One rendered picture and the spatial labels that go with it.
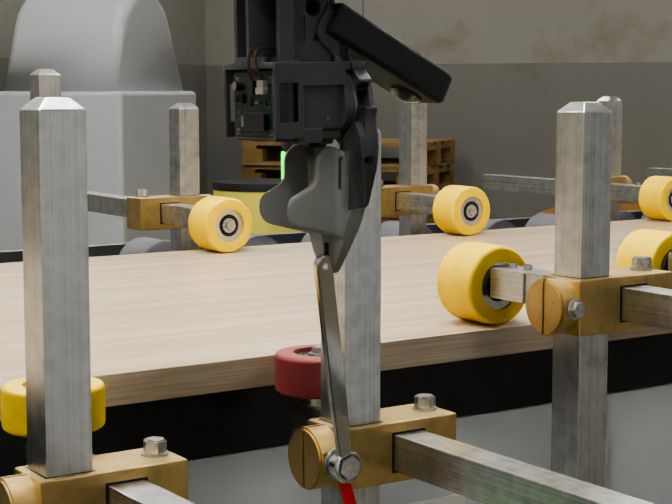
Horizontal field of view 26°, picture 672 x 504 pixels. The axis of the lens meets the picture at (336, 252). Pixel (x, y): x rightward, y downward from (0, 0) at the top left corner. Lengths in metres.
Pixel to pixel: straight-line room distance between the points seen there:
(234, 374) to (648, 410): 0.58
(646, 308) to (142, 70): 5.90
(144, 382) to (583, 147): 0.43
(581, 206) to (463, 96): 7.81
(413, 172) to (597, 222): 1.25
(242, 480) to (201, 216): 0.79
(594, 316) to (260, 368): 0.30
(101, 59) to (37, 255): 5.93
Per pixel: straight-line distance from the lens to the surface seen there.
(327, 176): 1.02
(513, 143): 9.01
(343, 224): 1.03
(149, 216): 2.26
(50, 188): 1.01
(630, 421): 1.68
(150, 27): 7.17
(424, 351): 1.40
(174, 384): 1.26
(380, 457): 1.17
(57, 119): 1.01
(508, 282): 1.43
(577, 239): 1.29
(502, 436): 1.55
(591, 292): 1.29
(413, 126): 2.53
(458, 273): 1.45
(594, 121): 1.29
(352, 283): 1.14
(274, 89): 0.98
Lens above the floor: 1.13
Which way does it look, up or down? 6 degrees down
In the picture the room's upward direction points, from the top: straight up
